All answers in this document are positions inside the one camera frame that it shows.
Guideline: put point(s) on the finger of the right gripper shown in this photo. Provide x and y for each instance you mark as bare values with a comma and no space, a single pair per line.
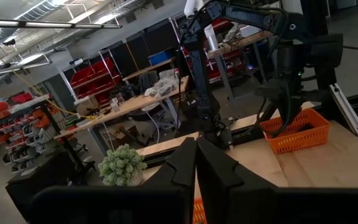
291,113

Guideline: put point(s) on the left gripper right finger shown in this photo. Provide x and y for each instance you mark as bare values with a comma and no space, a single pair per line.
259,202

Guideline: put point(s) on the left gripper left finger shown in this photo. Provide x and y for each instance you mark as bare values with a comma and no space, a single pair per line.
141,202

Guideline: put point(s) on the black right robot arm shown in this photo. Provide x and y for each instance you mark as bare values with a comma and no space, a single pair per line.
204,77

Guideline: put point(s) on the white shelf red bins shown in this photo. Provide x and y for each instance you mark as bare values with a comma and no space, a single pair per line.
92,77

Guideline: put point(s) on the rack with red bins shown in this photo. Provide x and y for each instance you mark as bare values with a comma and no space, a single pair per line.
17,130

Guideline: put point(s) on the orange plastic bin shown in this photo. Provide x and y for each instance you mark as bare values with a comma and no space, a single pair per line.
199,211
291,140

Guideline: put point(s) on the green potted plant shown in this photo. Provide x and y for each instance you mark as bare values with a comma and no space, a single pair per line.
121,165

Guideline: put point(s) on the short wooden workbench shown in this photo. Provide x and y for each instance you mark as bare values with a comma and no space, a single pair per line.
238,43

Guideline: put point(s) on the grey office chair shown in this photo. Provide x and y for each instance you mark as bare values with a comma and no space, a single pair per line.
154,115

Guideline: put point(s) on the long wooden workbench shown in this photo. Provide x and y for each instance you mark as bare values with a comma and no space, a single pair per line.
126,107

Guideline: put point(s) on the black cart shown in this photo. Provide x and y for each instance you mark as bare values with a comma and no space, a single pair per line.
42,180

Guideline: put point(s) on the cardboard box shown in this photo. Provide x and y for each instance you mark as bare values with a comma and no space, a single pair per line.
87,105

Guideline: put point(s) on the clear plastic bags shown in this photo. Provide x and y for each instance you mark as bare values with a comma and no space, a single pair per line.
162,86

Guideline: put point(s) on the blue storage bin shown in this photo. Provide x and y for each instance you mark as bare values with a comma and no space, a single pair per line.
160,57

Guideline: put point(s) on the black overhead rig beam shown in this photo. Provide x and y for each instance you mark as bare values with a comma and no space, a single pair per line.
57,25

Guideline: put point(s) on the silver aluminium rail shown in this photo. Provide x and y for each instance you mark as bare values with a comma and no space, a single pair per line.
348,109

